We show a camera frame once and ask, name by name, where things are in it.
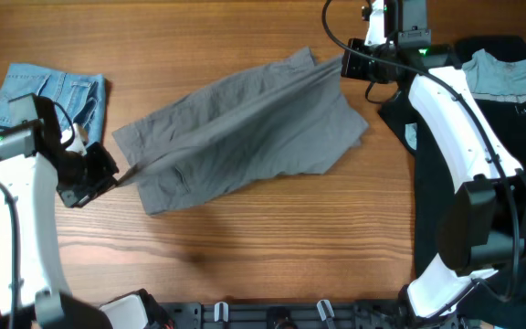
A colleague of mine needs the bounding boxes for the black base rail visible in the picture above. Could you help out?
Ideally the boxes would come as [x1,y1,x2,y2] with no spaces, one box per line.
[162,300,481,329]

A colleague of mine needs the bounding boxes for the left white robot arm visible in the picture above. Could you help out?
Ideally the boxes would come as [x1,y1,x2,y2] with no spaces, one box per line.
[0,93,151,328]

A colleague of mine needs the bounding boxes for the grey shorts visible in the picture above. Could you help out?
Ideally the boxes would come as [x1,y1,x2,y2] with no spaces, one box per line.
[113,48,368,215]

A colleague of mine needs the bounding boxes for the folded blue denim jeans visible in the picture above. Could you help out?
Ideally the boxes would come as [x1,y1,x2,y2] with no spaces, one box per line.
[0,62,108,147]

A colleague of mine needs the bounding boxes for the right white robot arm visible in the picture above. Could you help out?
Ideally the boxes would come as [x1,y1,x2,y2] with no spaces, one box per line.
[342,1,526,327]

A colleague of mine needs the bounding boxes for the black shirt with grey collar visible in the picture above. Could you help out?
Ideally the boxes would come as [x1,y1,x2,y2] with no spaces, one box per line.
[377,34,526,329]

